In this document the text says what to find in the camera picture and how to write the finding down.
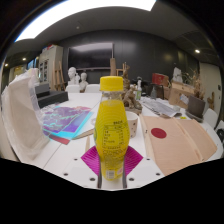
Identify white plaster figure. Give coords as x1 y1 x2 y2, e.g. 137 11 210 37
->
172 67 184 84

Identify cardboard box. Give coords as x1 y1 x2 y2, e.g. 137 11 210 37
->
168 81 196 108

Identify brown wood carving on base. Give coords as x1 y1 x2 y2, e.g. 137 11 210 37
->
109 58 144 116

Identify black flat boxes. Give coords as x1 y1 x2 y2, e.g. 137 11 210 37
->
34 82 69 109

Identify low wooden easel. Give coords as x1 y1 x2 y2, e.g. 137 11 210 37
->
116 61 131 79

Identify wooden wall figure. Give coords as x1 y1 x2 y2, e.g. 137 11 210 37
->
207 91 216 111

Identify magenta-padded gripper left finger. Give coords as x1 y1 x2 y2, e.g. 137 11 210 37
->
62 145 103 190

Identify tall wooden easel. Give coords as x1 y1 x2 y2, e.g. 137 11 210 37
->
53 60 67 92

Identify green-labelled spray bottle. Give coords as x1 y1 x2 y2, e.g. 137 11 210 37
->
135 77 143 101

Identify large white plaster bust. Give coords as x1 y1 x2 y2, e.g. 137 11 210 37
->
67 66 81 86

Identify flat round red coaster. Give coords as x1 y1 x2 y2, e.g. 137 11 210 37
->
150 127 168 140

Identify yellow drink bottle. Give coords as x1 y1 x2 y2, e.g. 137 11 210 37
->
93 75 131 182

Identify flat wooden stick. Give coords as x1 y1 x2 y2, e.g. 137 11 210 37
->
73 128 95 140

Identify beige wooden drawing board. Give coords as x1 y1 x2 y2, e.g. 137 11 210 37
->
139 114 218 177

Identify white translucent bag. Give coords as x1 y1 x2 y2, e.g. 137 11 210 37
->
0 68 50 161

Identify purple and cyan printed poster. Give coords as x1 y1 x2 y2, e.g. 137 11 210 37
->
41 104 95 145

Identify white speckled mug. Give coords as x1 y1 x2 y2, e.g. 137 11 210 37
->
124 110 139 139

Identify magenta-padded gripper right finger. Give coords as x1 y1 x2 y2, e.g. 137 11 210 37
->
122 145 165 190

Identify small white plaster bust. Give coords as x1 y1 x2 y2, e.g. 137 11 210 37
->
79 72 89 93

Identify thin wooden stick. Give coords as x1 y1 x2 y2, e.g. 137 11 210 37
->
84 134 91 154

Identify red box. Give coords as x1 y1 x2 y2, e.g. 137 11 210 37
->
151 72 170 87

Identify dried plant in dark pot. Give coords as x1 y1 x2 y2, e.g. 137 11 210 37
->
185 68 207 123

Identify white chair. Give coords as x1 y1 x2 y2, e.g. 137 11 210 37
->
84 83 102 94
65 84 81 93
214 119 224 144
203 108 219 129

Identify grey newspaper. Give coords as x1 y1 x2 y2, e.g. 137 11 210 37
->
141 96 181 118

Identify long ceiling light strip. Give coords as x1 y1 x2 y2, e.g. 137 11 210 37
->
14 0 157 43

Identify white cabinet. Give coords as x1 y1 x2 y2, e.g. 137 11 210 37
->
38 44 64 89

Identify dark wall screen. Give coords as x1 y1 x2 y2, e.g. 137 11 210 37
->
67 42 114 70

